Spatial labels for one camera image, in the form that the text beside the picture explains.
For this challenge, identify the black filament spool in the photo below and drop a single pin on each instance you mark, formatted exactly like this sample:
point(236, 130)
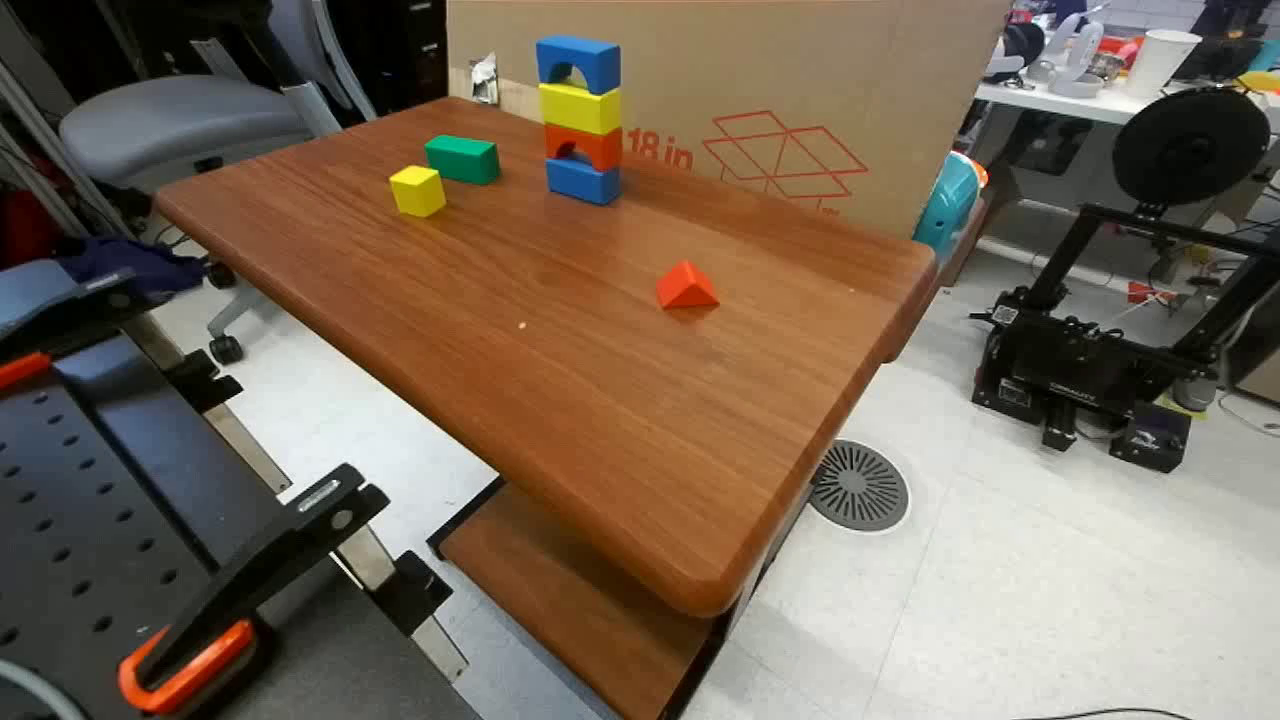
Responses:
point(1191, 144)

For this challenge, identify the black 3D printer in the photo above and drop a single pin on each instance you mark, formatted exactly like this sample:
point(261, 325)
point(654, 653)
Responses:
point(1081, 362)

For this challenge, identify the black perforated robot platform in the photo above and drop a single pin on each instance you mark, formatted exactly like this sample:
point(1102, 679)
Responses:
point(93, 532)

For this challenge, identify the green rectangular block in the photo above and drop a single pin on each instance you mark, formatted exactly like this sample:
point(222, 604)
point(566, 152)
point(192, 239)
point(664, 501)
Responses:
point(461, 156)

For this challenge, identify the yellow cube block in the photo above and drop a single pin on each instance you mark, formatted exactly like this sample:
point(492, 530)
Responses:
point(419, 194)

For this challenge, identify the round floor drain grate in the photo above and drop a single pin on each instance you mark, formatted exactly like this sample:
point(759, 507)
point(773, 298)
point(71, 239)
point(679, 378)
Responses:
point(863, 487)

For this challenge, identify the blue rectangular block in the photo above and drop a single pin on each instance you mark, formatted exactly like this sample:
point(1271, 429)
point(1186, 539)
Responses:
point(580, 181)

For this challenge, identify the orange arch block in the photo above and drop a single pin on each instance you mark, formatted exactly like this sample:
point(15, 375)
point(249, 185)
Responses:
point(602, 144)

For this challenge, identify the yellow rectangular block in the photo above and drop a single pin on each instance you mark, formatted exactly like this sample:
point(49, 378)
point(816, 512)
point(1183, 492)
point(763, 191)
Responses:
point(580, 109)

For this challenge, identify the orange triangular block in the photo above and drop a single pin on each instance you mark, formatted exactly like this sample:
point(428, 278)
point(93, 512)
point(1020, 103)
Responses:
point(686, 288)

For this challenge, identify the large cardboard box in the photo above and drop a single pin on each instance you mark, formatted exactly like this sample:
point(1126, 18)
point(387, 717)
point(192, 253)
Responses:
point(801, 83)

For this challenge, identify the blue arch block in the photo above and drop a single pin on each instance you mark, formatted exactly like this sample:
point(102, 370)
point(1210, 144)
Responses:
point(598, 60)

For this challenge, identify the crumpled plastic bag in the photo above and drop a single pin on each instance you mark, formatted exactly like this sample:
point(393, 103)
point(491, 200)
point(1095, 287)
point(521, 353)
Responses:
point(485, 76)

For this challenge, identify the wooden lower table shelf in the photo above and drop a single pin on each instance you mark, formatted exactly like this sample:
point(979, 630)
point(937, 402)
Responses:
point(573, 603)

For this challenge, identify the teal plastic object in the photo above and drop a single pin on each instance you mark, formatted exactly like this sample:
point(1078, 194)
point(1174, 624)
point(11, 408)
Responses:
point(950, 200)

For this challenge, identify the white cluttered background table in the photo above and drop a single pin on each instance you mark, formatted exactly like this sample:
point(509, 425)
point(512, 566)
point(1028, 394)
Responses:
point(1081, 99)

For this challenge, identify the grey office chair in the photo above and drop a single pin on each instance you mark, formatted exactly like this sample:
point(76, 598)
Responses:
point(172, 125)

